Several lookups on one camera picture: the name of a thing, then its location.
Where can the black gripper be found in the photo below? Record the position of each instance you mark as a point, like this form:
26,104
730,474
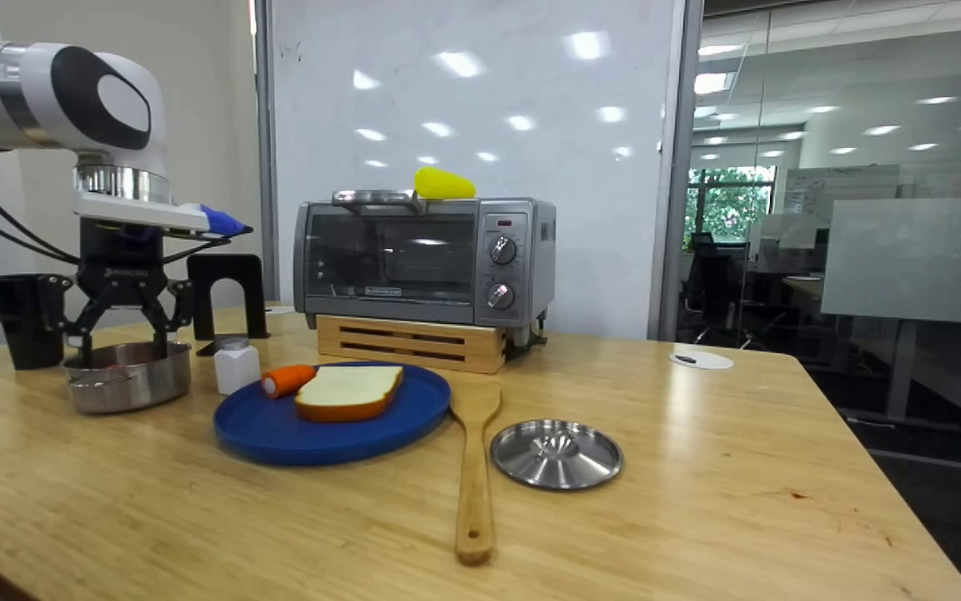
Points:
120,266

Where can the orange carrot piece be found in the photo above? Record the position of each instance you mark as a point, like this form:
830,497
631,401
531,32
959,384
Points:
286,383

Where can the steel pot lid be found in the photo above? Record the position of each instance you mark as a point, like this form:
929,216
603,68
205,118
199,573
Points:
555,456

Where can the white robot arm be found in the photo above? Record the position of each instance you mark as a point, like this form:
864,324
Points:
108,115

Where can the steel pot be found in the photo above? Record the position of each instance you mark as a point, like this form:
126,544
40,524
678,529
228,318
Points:
128,377

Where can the black cup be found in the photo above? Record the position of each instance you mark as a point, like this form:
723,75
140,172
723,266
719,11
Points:
32,315

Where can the black bookend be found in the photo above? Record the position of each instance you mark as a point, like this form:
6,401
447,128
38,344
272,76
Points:
225,282

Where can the white salt shaker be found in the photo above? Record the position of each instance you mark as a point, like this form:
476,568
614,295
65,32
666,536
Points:
234,364

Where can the blue round plate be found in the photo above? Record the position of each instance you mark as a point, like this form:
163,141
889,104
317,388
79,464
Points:
276,431

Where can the white bread slice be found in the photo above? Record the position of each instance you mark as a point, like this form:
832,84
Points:
348,393

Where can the silver toaster oven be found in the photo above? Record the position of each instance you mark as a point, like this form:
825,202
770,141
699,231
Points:
451,260

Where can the wooden slatted stand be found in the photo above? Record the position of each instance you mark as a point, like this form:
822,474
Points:
411,342

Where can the yellow plastic banana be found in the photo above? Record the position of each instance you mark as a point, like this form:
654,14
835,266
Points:
442,186

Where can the wooden spatula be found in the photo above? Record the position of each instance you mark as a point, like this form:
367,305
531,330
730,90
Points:
476,406

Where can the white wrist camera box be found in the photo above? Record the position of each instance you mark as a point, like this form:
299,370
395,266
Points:
191,217

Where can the white table cable grommet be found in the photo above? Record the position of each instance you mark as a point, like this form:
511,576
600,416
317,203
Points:
701,359

